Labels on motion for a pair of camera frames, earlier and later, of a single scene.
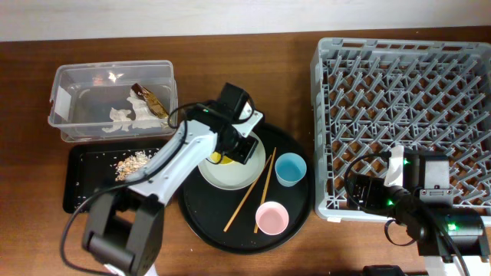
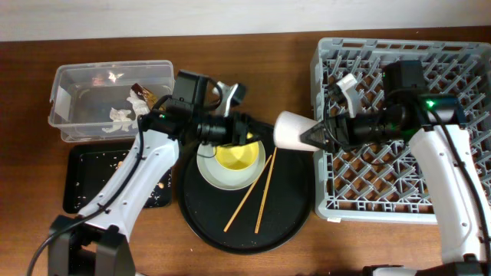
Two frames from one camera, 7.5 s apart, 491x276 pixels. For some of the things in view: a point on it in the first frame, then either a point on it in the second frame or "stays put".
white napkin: [120, 115] stays put
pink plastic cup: [271, 218] -> [288, 129]
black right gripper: [374, 185] -> [348, 140]
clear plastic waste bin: [112, 100] stays put
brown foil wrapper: [152, 102] stays put
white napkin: [142, 110] stays put
